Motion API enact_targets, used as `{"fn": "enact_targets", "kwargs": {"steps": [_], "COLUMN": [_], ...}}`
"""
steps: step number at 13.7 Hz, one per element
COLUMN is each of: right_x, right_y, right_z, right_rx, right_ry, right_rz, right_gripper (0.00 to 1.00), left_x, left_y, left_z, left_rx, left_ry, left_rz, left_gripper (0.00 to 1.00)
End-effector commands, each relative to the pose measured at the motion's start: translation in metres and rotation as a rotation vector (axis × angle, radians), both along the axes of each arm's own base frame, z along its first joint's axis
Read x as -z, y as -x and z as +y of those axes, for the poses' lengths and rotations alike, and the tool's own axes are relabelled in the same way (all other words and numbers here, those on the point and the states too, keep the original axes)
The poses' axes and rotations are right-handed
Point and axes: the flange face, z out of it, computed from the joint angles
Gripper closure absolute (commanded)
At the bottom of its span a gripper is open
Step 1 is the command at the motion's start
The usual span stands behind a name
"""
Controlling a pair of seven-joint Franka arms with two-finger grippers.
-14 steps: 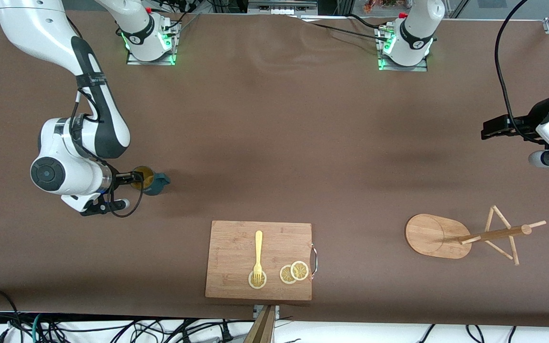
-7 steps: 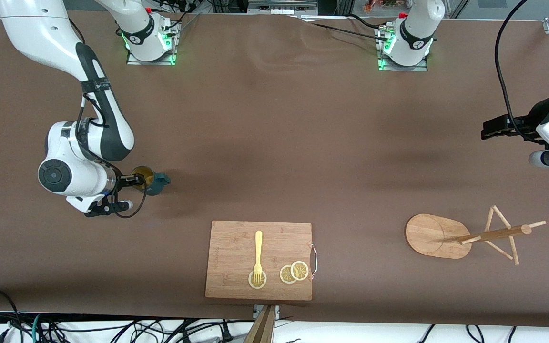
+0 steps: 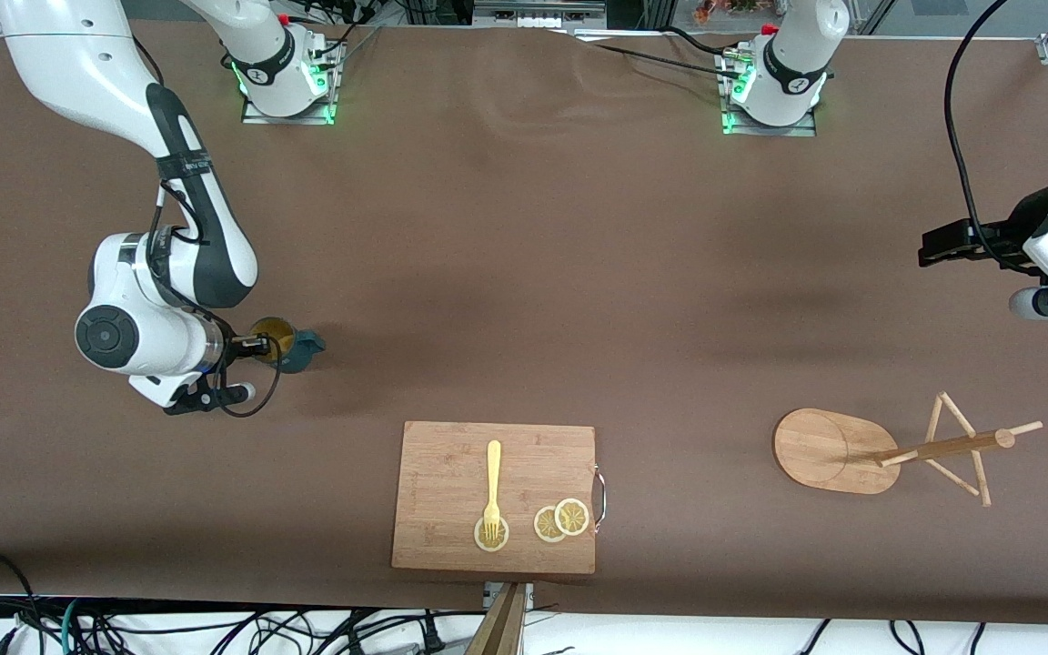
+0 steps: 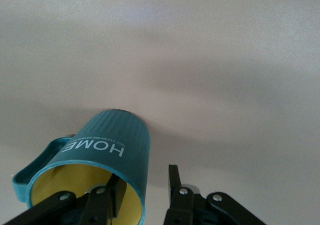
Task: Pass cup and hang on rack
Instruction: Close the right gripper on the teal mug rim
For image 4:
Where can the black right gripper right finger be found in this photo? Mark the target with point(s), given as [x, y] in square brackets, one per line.
[182, 205]

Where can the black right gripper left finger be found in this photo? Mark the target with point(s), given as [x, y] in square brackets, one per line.
[50, 207]

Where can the teal mug yellow inside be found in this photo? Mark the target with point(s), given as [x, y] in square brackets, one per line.
[117, 132]

